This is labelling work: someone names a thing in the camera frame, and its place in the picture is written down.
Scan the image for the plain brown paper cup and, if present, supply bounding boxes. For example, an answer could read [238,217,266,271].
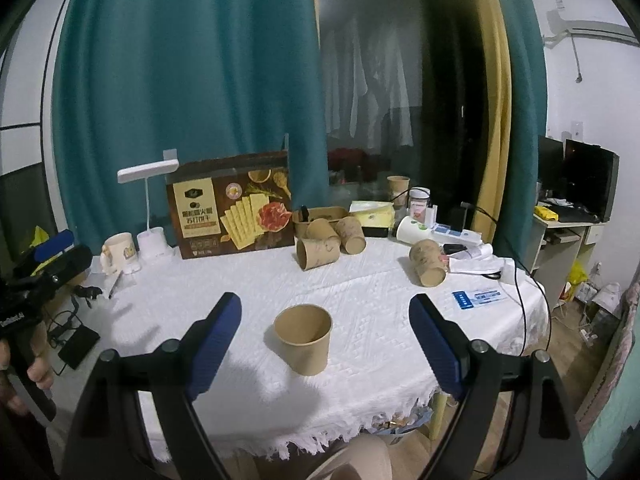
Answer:
[273,304,334,377]

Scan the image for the white computer desk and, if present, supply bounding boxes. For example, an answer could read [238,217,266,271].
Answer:
[530,207,608,301]

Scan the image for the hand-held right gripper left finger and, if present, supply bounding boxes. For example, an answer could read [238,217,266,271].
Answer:
[62,291,243,480]

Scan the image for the white textured tablecloth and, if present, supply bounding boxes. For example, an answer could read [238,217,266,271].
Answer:
[42,237,549,464]

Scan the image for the black computer monitor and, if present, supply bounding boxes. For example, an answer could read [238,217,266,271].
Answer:
[563,138,621,222]

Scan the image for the yellow plastic bag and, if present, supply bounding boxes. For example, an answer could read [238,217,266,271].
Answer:
[565,260,590,302]

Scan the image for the white air conditioner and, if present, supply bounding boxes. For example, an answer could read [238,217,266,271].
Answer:
[542,0,638,51]

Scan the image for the brown rectangular paper container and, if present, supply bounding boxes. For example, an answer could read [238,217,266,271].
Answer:
[293,205,351,240]

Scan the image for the brown cracker box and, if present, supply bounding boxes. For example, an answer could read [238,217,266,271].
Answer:
[165,150,296,261]

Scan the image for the white green-print paper cup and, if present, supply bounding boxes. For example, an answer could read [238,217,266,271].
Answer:
[395,215,432,244]

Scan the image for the person's left hand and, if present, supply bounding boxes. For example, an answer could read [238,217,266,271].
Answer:
[0,337,55,417]

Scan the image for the printed brown paper cup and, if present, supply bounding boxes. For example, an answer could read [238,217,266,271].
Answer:
[334,216,367,255]
[295,236,342,272]
[306,218,342,246]
[409,239,448,288]

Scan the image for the teal curtain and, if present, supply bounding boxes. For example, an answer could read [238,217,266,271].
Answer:
[51,0,332,261]
[492,0,549,273]

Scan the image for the black cable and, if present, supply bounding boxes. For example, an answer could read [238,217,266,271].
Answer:
[460,202,553,356]

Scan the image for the white desk lamp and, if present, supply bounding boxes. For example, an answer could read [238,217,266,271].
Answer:
[117,158,180,260]

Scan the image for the black power bank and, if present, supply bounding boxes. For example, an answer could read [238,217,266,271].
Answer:
[57,326,101,371]

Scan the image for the white ceramic mug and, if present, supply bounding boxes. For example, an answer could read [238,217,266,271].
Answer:
[100,232,139,276]

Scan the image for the hanging white clothes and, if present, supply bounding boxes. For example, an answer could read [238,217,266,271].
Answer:
[325,15,426,148]

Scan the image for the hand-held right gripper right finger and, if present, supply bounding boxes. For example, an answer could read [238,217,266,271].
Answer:
[408,293,586,480]

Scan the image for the yellow curtain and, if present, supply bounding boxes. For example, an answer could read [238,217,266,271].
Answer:
[462,0,516,258]

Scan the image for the blue and white card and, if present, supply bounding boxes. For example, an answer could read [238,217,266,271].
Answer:
[451,287,506,311]

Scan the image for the yellow tissue box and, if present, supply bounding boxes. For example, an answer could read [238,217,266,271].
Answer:
[349,200,397,227]

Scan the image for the black stand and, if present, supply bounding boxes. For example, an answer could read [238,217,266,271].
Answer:
[452,201,476,233]

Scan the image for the white papers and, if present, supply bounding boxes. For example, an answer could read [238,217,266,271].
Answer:
[446,242,513,281]

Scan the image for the white jar with label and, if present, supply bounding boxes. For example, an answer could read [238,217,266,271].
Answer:
[407,187,432,222]

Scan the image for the white and blue box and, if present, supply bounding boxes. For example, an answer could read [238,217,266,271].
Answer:
[430,223,483,246]

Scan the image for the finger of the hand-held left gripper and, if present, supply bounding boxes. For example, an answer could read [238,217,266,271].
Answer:
[17,244,94,288]
[31,229,77,262]

